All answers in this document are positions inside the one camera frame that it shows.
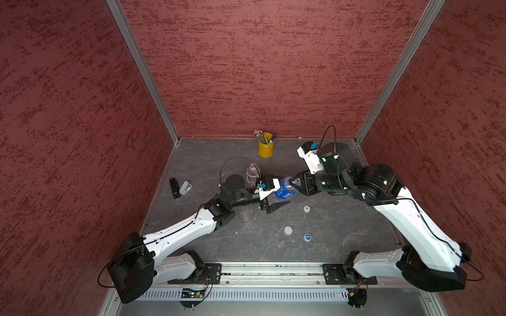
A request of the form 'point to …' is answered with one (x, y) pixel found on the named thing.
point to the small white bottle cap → (306, 209)
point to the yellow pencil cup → (267, 149)
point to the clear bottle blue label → (286, 190)
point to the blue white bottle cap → (308, 237)
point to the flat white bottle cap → (288, 230)
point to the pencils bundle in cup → (261, 136)
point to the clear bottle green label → (246, 216)
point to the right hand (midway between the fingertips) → (294, 186)
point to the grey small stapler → (185, 187)
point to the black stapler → (174, 187)
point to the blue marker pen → (273, 137)
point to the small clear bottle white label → (252, 174)
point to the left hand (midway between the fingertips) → (283, 190)
